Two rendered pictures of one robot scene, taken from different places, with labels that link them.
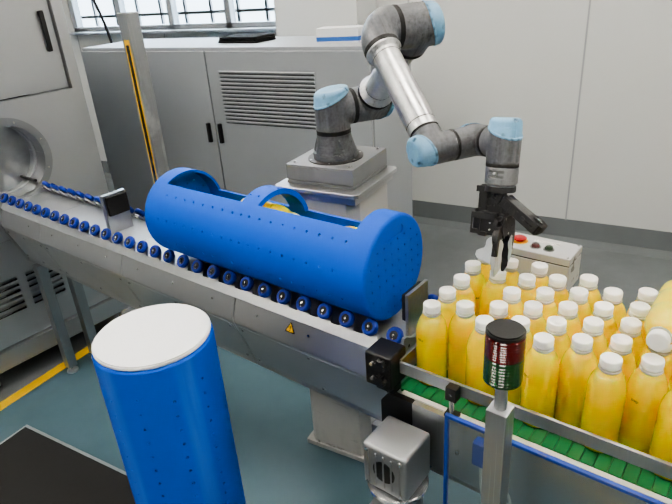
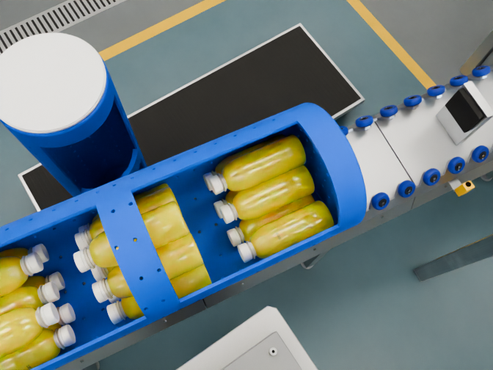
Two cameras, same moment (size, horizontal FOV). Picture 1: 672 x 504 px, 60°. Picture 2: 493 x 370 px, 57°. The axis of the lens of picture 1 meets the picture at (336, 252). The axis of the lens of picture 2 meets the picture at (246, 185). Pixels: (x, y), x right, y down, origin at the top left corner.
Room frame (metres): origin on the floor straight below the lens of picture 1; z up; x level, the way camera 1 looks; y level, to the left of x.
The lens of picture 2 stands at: (1.84, 0.08, 2.00)
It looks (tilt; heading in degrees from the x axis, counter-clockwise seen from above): 70 degrees down; 107
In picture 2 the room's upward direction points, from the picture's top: 8 degrees clockwise
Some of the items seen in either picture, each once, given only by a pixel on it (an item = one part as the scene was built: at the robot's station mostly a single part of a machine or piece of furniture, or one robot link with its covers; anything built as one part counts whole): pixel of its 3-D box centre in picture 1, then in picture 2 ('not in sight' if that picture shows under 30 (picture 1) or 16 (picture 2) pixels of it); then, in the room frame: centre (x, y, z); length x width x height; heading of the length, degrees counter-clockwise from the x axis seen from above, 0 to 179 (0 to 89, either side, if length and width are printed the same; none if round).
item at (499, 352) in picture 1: (504, 343); not in sight; (0.77, -0.26, 1.23); 0.06 x 0.06 x 0.04
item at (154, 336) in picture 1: (152, 334); (47, 81); (1.19, 0.45, 1.03); 0.28 x 0.28 x 0.01
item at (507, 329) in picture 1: (503, 369); not in sight; (0.77, -0.26, 1.18); 0.06 x 0.06 x 0.16
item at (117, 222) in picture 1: (117, 211); (461, 115); (2.14, 0.83, 1.00); 0.10 x 0.04 x 0.15; 141
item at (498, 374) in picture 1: (503, 366); not in sight; (0.77, -0.26, 1.18); 0.06 x 0.06 x 0.05
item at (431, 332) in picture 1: (431, 344); not in sight; (1.12, -0.21, 0.99); 0.07 x 0.07 x 0.19
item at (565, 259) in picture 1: (536, 260); not in sight; (1.39, -0.54, 1.05); 0.20 x 0.10 x 0.10; 51
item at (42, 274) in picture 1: (56, 319); not in sight; (2.53, 1.42, 0.31); 0.06 x 0.06 x 0.63; 51
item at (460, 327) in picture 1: (463, 345); not in sight; (1.11, -0.28, 0.99); 0.07 x 0.07 x 0.19
